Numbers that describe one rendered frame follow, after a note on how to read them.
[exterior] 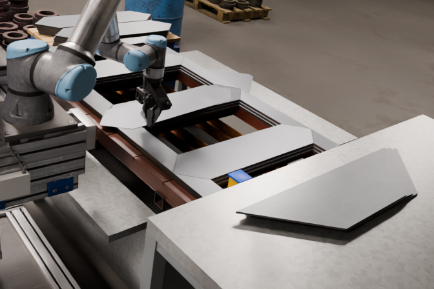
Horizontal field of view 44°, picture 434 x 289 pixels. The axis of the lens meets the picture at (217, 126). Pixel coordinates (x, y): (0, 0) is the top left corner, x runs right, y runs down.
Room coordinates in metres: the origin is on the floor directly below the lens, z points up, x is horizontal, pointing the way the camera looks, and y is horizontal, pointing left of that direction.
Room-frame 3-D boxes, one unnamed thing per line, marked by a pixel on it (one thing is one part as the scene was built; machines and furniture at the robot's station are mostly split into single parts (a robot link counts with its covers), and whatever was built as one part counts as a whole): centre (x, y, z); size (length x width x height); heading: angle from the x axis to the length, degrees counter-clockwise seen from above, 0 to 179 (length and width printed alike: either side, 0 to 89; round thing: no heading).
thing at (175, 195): (1.83, 0.45, 0.80); 1.62 x 0.04 x 0.06; 46
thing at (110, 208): (1.88, 0.68, 0.67); 1.30 x 0.20 x 0.03; 46
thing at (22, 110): (1.43, 0.58, 1.09); 0.15 x 0.15 x 0.10
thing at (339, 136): (2.58, -0.14, 0.74); 1.20 x 0.26 x 0.03; 46
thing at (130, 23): (3.00, 0.73, 0.82); 0.80 x 0.40 x 0.06; 136
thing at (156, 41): (1.84, 0.27, 1.15); 0.09 x 0.08 x 0.11; 158
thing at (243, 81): (2.68, -0.03, 0.77); 0.45 x 0.20 x 0.04; 46
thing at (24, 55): (1.42, 0.57, 1.20); 0.13 x 0.12 x 0.14; 68
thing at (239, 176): (1.52, -0.11, 0.88); 0.06 x 0.06 x 0.02; 46
